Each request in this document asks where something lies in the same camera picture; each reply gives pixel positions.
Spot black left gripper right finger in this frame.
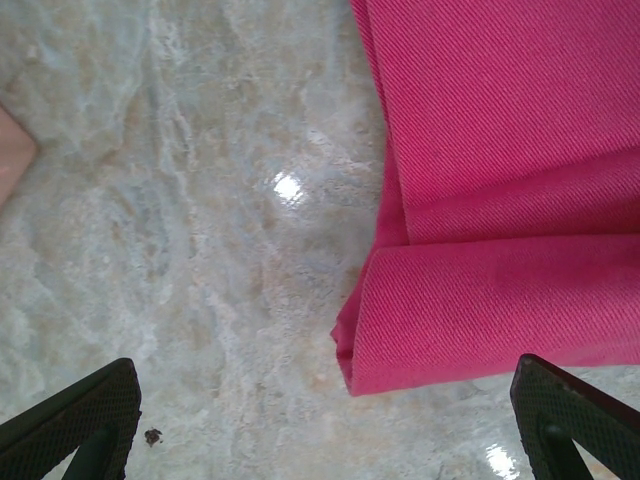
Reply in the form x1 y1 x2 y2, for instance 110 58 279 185
509 353 640 480

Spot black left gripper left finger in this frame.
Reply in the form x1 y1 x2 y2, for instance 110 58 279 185
0 357 143 480

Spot red long pants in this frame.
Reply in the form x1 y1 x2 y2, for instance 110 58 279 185
329 0 640 398

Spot pink plastic basket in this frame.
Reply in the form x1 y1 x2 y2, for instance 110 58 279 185
0 105 40 205

